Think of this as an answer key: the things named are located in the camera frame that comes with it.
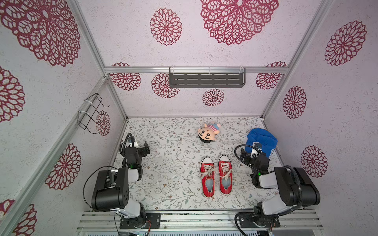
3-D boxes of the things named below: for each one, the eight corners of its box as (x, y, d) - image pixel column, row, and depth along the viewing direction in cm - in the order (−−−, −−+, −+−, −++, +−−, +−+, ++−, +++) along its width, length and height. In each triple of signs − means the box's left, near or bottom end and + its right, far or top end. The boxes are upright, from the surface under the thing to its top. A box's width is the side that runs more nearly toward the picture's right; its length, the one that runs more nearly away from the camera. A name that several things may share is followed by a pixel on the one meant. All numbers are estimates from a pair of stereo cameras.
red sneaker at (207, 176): (201, 198, 82) (202, 194, 77) (199, 161, 97) (200, 155, 91) (216, 198, 82) (218, 194, 77) (211, 161, 97) (213, 155, 91)
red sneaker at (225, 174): (217, 194, 84) (219, 190, 79) (218, 158, 99) (220, 152, 93) (230, 196, 84) (233, 192, 78) (229, 159, 98) (232, 154, 93)
